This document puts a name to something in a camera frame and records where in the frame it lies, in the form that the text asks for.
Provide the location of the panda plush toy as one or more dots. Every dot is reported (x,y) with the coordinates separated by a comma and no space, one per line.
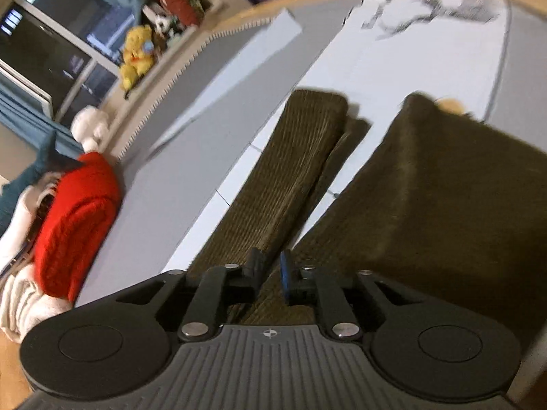
(160,21)

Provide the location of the red folded blanket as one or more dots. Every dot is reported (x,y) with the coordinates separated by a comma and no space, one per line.
(72,226)

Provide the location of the white folded duvet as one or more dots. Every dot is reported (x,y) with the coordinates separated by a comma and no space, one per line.
(17,226)

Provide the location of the white plush toy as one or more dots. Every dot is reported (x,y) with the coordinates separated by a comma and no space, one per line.
(92,128)

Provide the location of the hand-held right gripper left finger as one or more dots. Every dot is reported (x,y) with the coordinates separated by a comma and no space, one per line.
(255,267)

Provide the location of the yellow bear plush toy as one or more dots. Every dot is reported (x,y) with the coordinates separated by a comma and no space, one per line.
(136,55)

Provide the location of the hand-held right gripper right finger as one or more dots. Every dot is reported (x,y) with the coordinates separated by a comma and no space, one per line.
(287,282)

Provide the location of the cream folded blanket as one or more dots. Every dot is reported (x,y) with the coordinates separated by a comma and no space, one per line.
(25,307)

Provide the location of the window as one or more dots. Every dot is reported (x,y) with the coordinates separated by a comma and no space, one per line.
(55,38)

